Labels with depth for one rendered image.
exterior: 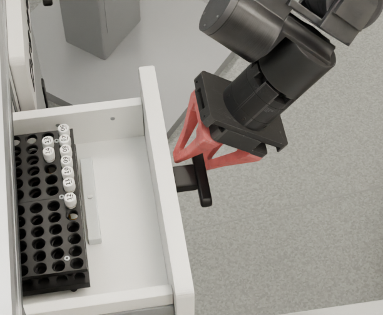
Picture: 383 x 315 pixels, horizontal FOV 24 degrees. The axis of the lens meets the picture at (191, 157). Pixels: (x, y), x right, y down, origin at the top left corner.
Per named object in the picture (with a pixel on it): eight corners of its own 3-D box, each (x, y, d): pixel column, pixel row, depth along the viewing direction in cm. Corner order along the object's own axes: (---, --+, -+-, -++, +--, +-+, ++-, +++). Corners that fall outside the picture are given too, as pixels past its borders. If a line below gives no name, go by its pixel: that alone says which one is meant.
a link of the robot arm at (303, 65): (345, 70, 85) (342, 35, 89) (288, 32, 82) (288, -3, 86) (296, 114, 89) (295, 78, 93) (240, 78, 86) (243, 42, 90)
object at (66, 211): (73, 131, 100) (72, 128, 100) (87, 271, 90) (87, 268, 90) (56, 133, 100) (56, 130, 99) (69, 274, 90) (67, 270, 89)
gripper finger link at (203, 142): (153, 127, 98) (205, 75, 92) (205, 145, 102) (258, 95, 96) (161, 179, 94) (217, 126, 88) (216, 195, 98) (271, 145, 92)
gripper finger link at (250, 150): (159, 129, 98) (211, 77, 93) (211, 147, 102) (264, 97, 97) (168, 180, 94) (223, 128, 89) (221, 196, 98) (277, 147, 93)
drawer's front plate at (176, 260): (156, 122, 110) (153, 62, 102) (194, 342, 94) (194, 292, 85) (142, 124, 110) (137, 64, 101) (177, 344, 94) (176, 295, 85)
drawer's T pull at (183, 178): (201, 150, 98) (201, 143, 97) (212, 208, 94) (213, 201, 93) (168, 155, 98) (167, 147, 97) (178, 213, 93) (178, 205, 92)
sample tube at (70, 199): (79, 214, 97) (74, 190, 93) (81, 224, 96) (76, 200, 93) (67, 217, 97) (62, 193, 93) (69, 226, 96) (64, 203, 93)
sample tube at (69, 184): (77, 199, 98) (72, 175, 95) (80, 209, 98) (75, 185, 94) (66, 202, 98) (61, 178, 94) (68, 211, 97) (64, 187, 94)
